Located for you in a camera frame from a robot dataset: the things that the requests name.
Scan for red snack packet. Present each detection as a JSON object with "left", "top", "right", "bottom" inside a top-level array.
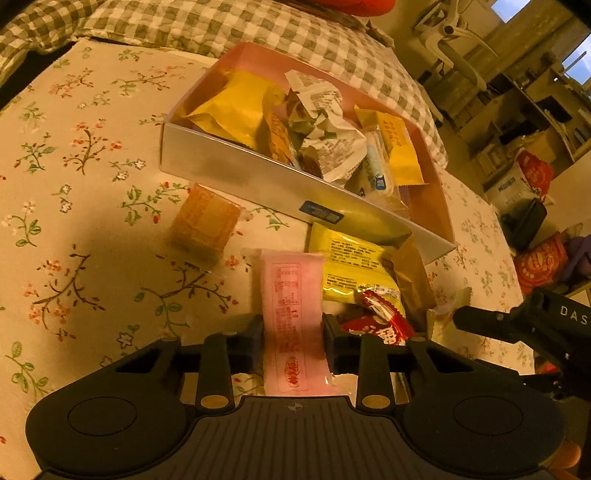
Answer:
[{"left": 339, "top": 289, "right": 416, "bottom": 346}]

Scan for pink snack packet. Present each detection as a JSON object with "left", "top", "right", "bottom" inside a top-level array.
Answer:
[{"left": 260, "top": 250, "right": 345, "bottom": 397}]

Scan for orange printed bag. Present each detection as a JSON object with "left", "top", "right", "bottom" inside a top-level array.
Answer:
[{"left": 514, "top": 232, "right": 568, "bottom": 295}]

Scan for brown snack packet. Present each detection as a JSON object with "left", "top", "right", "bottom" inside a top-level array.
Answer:
[{"left": 391, "top": 235, "right": 437, "bottom": 333}]

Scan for yellow printed snack packet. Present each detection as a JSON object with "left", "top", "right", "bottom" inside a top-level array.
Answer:
[{"left": 308, "top": 223, "right": 406, "bottom": 317}]

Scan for orange square snack packet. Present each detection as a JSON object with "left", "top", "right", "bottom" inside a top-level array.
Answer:
[{"left": 170, "top": 184, "right": 243, "bottom": 259}]

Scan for white printed bag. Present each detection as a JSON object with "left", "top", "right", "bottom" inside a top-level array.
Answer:
[{"left": 485, "top": 164, "right": 535, "bottom": 216}]

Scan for floral tablecloth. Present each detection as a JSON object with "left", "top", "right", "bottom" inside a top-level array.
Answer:
[{"left": 1, "top": 40, "right": 533, "bottom": 479}]

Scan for clear wrapped snack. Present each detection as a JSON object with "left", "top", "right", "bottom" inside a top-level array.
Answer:
[{"left": 345, "top": 127, "right": 410, "bottom": 218}]

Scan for pink snack box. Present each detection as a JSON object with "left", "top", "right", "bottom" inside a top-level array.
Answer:
[{"left": 159, "top": 42, "right": 456, "bottom": 263}]

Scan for crumpled white snack wrapper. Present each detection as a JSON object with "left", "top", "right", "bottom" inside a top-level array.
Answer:
[{"left": 286, "top": 70, "right": 367, "bottom": 185}]

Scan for large yellow snack bag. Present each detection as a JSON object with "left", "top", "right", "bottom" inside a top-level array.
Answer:
[{"left": 185, "top": 70, "right": 286, "bottom": 152}]

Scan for white office chair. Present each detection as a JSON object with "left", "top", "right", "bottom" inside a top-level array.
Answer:
[{"left": 413, "top": 0, "right": 502, "bottom": 92}]

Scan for grey checkered blanket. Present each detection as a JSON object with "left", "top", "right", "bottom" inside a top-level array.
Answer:
[{"left": 1, "top": 1, "right": 448, "bottom": 167}]

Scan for large red plush pillow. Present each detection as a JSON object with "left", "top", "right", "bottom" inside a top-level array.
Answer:
[{"left": 317, "top": 0, "right": 396, "bottom": 17}]

